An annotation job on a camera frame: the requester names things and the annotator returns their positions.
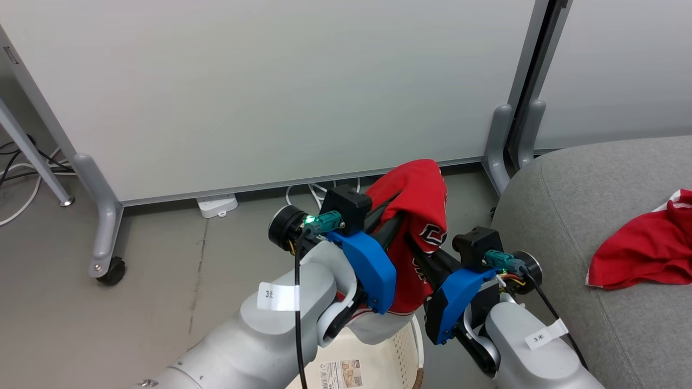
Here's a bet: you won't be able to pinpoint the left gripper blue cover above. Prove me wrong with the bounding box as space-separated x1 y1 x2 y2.
325 212 407 316

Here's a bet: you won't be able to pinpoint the coiled white cable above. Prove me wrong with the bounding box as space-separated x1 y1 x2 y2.
284 180 361 210

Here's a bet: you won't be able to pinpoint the red garment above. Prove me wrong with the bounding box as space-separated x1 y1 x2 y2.
585 188 692 291

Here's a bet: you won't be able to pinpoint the beige plastic laundry basket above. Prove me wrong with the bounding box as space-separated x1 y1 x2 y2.
285 313 425 389

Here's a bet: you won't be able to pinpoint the long white cable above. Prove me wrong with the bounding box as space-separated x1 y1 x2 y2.
0 147 61 227

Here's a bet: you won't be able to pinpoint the red jersey with lettering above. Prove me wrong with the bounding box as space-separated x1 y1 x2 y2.
338 158 449 346

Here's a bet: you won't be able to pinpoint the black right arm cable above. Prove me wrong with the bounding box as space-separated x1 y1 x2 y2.
520 267 591 371

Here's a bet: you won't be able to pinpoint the grey fabric sofa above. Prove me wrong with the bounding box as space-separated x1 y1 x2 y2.
491 135 692 389

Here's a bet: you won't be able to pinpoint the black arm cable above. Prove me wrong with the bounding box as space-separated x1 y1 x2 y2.
520 267 591 371
294 230 309 389

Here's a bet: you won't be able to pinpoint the white power strip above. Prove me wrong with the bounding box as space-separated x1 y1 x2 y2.
196 194 239 219

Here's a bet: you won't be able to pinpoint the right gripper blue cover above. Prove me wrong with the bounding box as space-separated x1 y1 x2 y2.
408 239 504 346

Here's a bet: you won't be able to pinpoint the black floor cables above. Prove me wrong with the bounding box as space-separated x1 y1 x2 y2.
0 134 75 185

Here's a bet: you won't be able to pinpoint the black caster wheel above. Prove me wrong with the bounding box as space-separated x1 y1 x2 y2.
96 257 127 286

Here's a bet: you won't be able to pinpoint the grey partition foot with caster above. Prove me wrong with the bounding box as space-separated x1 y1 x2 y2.
72 153 124 279

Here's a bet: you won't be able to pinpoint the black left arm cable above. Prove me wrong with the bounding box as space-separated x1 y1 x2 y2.
294 230 309 389

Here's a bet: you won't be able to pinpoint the wide white partition panel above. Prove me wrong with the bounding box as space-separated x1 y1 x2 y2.
0 0 541 207

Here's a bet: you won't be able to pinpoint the paper basket label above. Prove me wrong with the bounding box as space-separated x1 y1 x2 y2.
318 359 363 389

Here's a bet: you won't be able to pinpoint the grey desk leg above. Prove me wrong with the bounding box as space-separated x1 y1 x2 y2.
0 96 76 207

